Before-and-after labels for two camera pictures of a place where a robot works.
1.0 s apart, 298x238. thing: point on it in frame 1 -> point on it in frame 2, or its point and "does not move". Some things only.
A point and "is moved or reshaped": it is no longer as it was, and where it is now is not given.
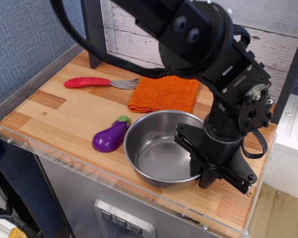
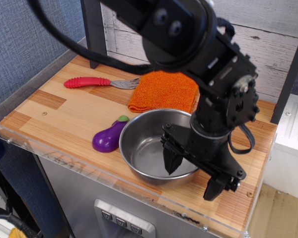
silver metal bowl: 158,161 is moved or reshaped
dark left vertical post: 93,25 does not move
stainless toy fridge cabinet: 94,207 does not move
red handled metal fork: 82,82 does not move
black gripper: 220,157 -> 211,152
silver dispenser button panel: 114,222 does not move
